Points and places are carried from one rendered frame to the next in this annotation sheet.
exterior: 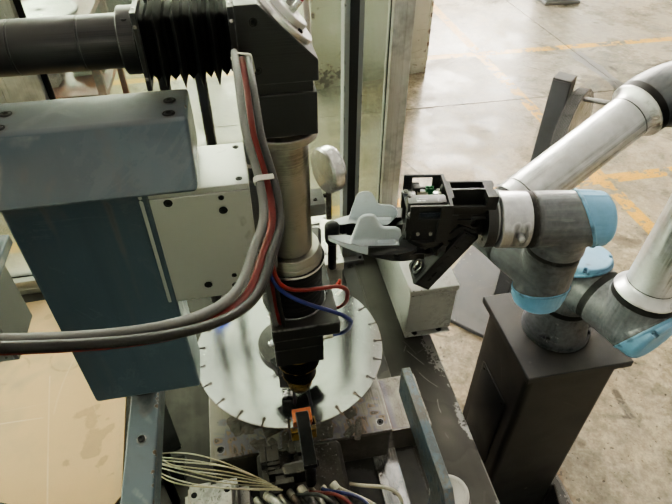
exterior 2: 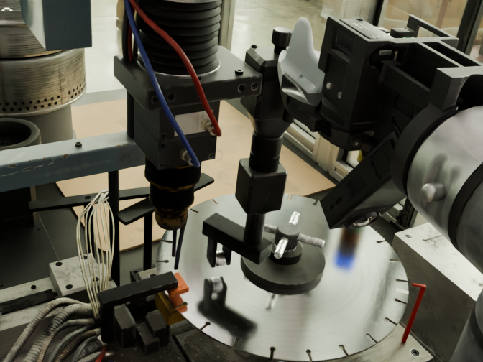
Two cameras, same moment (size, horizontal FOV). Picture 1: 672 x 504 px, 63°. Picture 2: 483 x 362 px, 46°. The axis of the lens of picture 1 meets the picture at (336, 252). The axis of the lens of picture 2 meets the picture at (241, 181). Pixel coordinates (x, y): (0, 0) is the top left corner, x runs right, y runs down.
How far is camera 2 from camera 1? 0.62 m
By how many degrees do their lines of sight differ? 53
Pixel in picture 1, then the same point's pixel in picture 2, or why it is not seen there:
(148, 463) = (52, 154)
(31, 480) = not seen: hidden behind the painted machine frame
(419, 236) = (331, 93)
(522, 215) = (466, 145)
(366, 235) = (295, 58)
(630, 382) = not seen: outside the picture
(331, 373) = (258, 308)
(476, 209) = (415, 90)
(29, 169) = not seen: outside the picture
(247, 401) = (185, 243)
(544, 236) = (472, 223)
